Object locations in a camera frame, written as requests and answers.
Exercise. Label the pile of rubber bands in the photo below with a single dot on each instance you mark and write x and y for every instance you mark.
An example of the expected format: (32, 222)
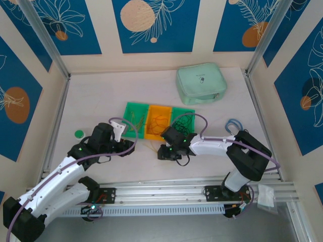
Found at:
(151, 148)
(183, 121)

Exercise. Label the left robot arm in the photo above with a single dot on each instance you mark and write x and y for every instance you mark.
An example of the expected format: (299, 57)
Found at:
(50, 184)

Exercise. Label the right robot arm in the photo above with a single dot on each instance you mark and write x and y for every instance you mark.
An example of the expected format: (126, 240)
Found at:
(214, 146)

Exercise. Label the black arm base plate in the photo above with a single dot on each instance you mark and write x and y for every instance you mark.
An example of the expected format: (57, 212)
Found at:
(209, 192)
(108, 195)

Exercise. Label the aluminium frame post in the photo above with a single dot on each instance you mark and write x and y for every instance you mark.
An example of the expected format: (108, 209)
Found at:
(45, 37)
(266, 37)

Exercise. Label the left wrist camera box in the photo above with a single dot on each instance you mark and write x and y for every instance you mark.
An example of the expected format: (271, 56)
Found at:
(117, 128)

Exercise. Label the white bottle green cap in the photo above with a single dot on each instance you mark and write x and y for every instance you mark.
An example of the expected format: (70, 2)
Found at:
(80, 133)

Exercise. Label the orange plastic bin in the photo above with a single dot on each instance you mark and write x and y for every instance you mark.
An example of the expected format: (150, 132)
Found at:
(159, 111)

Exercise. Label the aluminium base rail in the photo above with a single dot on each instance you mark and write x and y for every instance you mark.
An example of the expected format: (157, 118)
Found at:
(161, 192)

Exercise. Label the aluminium table side rail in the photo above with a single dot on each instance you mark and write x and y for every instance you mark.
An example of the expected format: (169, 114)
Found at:
(56, 126)
(255, 100)

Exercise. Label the clear plastic bag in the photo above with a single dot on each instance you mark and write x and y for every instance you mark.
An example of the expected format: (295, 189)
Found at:
(266, 197)

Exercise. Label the yellow rubber bands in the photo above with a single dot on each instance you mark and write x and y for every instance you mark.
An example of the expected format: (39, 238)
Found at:
(133, 116)

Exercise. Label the mint green zip pouch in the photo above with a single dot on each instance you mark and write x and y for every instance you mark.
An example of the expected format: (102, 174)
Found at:
(199, 83)

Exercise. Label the green plastic bin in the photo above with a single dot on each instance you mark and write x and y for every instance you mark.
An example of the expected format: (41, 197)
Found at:
(137, 107)
(181, 110)

